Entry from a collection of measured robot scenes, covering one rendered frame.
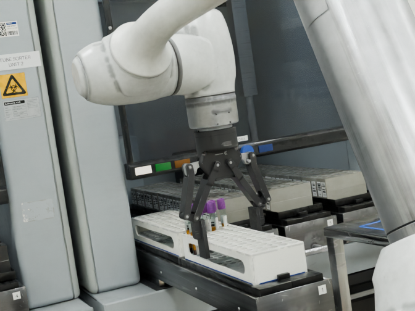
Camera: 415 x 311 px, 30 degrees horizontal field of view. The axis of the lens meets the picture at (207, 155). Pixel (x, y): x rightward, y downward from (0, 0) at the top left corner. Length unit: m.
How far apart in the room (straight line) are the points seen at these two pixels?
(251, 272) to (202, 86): 0.33
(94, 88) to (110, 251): 0.52
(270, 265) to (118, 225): 0.51
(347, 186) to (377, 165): 1.19
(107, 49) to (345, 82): 0.60
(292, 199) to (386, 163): 1.12
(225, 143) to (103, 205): 0.41
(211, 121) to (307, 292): 0.33
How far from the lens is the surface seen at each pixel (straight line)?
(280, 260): 1.25
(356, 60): 0.72
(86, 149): 1.64
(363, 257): 1.84
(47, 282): 1.64
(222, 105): 1.33
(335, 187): 1.87
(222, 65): 1.33
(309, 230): 1.75
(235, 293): 1.26
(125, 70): 1.22
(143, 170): 1.64
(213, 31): 1.33
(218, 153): 1.36
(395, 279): 0.68
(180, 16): 1.16
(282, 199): 1.80
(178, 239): 1.51
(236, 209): 1.75
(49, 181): 1.62
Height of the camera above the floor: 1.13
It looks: 5 degrees down
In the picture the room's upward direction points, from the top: 8 degrees counter-clockwise
